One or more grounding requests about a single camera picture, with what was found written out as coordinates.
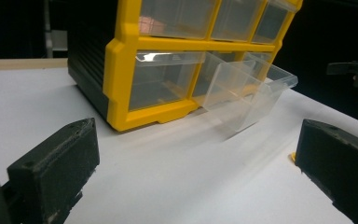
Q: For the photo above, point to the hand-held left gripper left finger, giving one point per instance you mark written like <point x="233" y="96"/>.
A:
<point x="56" y="165"/>

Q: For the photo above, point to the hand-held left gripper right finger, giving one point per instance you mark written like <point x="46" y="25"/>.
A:
<point x="341" y="168"/>

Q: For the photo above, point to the clear plastic drawer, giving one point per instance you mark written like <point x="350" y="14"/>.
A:
<point x="161" y="81"/>
<point x="270" y="25"/>
<point x="245" y="93"/>
<point x="183" y="15"/>
<point x="258" y="56"/>
<point x="236" y="18"/>

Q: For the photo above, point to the yellow and black drawer cabinet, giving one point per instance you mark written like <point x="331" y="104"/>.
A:
<point x="121" y="77"/>

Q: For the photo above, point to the small yellow piece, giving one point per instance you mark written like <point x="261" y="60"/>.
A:
<point x="293" y="157"/>

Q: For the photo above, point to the grey box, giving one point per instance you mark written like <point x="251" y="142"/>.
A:
<point x="59" y="40"/>

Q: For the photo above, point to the metal stand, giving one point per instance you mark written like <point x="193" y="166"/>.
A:
<point x="47" y="28"/>

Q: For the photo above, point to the pink item in drawer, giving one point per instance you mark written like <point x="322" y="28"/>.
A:
<point x="150" y="26"/>

